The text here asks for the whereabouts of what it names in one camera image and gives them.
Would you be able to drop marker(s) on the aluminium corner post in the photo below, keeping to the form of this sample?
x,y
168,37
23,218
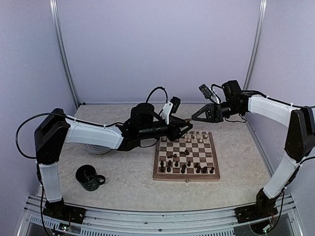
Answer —
x,y
256,43
62,51

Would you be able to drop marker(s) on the dark green mug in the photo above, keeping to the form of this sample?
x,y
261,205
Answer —
x,y
87,176

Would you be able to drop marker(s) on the aluminium frame rail front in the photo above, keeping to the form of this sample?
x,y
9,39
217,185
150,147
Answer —
x,y
109,222

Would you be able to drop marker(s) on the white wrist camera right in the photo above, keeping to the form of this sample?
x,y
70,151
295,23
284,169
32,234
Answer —
x,y
209,94

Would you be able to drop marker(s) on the aluminium corner post right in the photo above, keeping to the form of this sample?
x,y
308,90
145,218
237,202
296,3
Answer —
x,y
256,43

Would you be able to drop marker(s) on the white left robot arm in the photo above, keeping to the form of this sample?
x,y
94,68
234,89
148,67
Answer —
x,y
59,129

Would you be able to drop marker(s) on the dark rook piece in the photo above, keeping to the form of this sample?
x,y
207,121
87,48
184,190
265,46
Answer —
x,y
162,169
204,170

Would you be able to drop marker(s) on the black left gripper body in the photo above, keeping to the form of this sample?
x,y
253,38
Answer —
x,y
172,135

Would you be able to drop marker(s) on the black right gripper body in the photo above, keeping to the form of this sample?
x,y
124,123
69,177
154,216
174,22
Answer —
x,y
217,112

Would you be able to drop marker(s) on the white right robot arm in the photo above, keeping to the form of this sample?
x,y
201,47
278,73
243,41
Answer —
x,y
283,127

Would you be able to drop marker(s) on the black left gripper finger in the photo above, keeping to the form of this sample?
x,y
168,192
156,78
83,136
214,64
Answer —
x,y
181,122
183,131

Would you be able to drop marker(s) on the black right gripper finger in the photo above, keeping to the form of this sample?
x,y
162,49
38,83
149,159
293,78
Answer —
x,y
202,120
204,110

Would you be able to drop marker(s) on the wooden folding chess board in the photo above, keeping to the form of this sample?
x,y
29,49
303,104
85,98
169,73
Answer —
x,y
200,145

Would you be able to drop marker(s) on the aluminium corner post left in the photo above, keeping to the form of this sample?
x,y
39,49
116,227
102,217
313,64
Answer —
x,y
62,51

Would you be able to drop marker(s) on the white blue swirl plate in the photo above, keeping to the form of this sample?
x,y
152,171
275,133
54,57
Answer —
x,y
97,150

